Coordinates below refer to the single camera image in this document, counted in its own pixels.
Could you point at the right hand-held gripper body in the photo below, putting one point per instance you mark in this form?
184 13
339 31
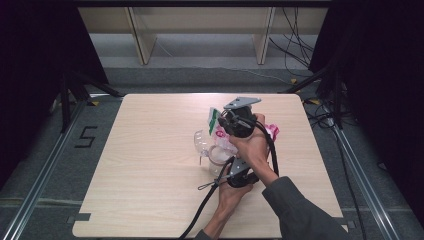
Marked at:
241 121

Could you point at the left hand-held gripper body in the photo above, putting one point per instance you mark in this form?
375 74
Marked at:
241 175

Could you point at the pink and white plastic bag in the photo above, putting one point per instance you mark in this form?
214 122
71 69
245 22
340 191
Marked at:
221 137

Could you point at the clear plastic cup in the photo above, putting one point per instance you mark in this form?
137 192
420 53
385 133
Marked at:
216 157

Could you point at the person's left hand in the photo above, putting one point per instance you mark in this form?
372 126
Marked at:
231 198

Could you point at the person's right hand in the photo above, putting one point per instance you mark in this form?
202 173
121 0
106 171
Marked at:
255 150

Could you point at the black metal stand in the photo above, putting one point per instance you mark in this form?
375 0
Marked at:
335 90
68 96

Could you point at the black tape floor mark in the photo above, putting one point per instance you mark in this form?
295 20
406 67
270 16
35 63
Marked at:
86 137

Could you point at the black curtain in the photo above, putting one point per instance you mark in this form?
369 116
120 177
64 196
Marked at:
36 66
383 83

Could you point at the light wooden desk frame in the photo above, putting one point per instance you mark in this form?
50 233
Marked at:
146 36

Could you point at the aluminium floor rail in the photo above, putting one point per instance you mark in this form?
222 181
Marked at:
43 176
363 186

